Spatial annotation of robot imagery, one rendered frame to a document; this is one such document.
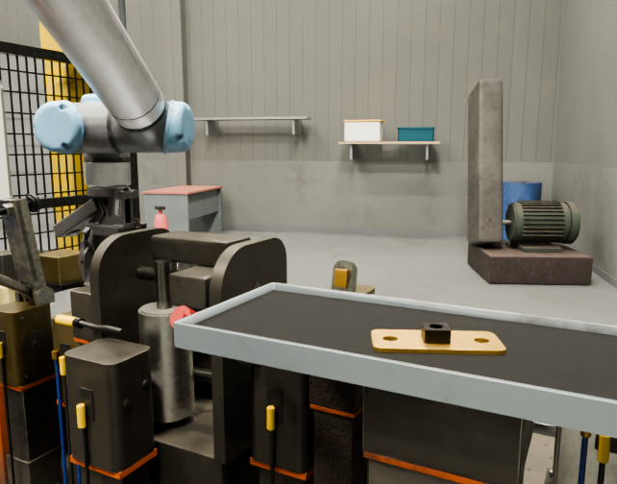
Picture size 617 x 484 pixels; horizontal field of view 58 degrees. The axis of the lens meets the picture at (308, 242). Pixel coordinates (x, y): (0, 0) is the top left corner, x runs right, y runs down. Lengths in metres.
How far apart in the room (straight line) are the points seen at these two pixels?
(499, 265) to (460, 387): 5.34
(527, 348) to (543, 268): 5.39
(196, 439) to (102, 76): 0.44
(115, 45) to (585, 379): 0.59
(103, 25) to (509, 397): 0.56
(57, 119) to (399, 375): 0.67
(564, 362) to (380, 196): 8.24
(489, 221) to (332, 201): 3.41
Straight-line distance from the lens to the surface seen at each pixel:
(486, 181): 5.92
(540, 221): 5.95
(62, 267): 1.31
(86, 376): 0.62
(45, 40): 1.84
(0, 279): 0.93
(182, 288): 0.60
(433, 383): 0.33
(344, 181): 8.63
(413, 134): 7.97
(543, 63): 8.78
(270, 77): 8.93
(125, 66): 0.74
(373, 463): 0.41
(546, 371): 0.36
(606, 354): 0.40
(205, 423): 0.71
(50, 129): 0.89
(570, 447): 0.54
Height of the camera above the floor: 1.29
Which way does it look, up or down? 9 degrees down
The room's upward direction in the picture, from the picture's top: straight up
